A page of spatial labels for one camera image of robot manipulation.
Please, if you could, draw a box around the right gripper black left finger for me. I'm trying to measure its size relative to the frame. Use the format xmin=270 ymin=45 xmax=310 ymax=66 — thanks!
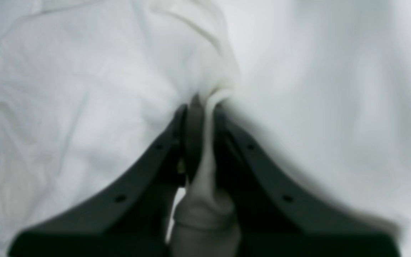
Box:
xmin=8 ymin=95 xmax=204 ymax=257

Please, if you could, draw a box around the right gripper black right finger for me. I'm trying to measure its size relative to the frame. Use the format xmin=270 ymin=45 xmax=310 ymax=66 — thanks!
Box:
xmin=213 ymin=106 xmax=400 ymax=257

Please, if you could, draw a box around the white printed T-shirt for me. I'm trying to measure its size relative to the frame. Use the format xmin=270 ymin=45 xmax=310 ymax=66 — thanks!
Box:
xmin=0 ymin=0 xmax=411 ymax=257

